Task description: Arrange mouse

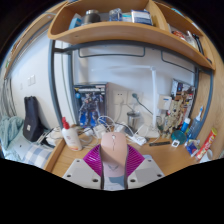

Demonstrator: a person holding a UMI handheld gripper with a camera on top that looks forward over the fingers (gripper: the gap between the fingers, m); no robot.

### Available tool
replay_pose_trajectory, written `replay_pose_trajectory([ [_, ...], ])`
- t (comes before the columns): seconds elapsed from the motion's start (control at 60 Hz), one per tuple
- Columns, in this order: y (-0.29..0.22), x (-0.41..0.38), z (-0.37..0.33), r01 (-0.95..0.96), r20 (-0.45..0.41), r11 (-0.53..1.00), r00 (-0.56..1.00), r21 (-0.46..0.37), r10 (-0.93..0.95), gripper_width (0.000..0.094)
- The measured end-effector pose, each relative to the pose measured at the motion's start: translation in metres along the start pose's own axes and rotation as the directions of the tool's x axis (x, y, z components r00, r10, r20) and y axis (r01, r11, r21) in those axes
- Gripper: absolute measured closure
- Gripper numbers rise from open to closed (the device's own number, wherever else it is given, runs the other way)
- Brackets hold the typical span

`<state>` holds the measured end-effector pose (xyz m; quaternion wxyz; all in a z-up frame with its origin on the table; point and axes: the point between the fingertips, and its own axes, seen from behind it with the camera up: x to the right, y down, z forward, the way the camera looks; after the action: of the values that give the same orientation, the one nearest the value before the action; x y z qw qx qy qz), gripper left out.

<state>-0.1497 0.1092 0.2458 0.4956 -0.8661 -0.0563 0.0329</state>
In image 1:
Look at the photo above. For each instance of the red chips can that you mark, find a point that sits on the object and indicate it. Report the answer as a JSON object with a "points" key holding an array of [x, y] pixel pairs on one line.
{"points": [[206, 144]]}

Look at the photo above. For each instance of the blue snack package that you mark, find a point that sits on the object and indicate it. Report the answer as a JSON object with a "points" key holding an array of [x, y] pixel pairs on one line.
{"points": [[192, 147]]}

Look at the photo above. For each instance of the wooden shelf unit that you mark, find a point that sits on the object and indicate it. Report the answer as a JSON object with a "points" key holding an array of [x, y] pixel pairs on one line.
{"points": [[126, 31]]}

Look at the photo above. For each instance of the blue spray bottle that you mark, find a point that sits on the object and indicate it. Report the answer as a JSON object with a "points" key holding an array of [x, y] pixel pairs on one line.
{"points": [[195, 126]]}

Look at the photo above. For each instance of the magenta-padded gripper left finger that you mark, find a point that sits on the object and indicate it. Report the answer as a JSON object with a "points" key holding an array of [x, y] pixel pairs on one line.
{"points": [[78, 171]]}

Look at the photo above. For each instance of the black ruler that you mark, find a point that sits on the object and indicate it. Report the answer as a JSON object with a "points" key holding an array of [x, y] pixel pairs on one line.
{"points": [[160, 143]]}

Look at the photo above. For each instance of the teal round container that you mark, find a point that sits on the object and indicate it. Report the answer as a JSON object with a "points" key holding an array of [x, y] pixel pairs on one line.
{"points": [[179, 137]]}

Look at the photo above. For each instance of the blue robot model kit box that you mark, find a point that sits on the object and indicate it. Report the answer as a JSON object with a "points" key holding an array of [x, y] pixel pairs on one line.
{"points": [[90, 105]]}

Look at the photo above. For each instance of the tan robot model figure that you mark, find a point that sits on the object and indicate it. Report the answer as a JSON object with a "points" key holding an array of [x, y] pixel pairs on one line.
{"points": [[173, 116]]}

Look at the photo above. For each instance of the teal blanket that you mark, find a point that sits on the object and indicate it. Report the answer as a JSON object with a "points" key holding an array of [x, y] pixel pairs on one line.
{"points": [[10, 130]]}

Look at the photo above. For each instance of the white wall switch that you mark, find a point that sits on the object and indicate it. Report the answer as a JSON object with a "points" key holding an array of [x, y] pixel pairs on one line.
{"points": [[31, 80]]}

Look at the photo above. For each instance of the white wall box blue label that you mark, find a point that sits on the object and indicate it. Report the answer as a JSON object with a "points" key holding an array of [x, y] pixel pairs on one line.
{"points": [[164, 102]]}

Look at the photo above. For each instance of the pink computer mouse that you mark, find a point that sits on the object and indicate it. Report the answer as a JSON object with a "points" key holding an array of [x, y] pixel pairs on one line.
{"points": [[114, 150]]}

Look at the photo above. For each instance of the white power strip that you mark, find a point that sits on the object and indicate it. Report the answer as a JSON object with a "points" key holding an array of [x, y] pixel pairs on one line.
{"points": [[137, 139]]}

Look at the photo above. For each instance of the white lotion bottle red pump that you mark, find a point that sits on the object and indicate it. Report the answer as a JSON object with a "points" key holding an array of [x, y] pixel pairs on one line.
{"points": [[72, 138]]}

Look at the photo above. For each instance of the large white charger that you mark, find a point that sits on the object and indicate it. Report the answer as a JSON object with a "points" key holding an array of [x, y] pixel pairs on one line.
{"points": [[120, 128]]}

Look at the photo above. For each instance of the metal cup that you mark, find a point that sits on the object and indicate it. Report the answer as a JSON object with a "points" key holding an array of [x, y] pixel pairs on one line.
{"points": [[133, 120]]}

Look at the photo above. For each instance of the small white cube clock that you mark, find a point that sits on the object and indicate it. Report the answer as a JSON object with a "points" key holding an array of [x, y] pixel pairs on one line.
{"points": [[175, 143]]}

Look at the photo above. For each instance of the small white charger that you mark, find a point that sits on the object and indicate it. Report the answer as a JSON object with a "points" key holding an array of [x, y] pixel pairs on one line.
{"points": [[99, 131]]}

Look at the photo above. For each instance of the white mug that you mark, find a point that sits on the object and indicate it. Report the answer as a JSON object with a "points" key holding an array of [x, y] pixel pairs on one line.
{"points": [[210, 155]]}

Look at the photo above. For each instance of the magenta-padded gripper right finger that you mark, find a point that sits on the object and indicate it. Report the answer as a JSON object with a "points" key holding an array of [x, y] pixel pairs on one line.
{"points": [[148, 171]]}

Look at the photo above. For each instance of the white wall socket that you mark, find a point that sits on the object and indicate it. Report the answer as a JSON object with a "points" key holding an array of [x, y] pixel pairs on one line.
{"points": [[120, 97]]}

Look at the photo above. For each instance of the plaid pillow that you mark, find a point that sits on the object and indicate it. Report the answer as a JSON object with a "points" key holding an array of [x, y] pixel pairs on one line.
{"points": [[38, 155]]}

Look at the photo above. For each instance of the black bag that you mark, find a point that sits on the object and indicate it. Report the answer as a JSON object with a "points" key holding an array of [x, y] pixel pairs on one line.
{"points": [[31, 120]]}

